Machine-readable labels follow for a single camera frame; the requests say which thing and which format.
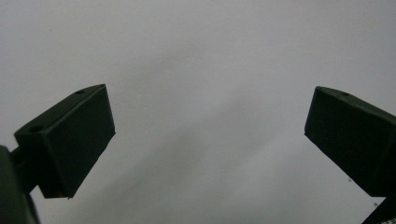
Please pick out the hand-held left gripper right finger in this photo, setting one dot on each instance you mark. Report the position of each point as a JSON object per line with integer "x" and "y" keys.
{"x": 355, "y": 140}

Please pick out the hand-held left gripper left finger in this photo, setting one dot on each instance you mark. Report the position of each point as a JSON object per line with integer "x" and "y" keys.
{"x": 71, "y": 140}

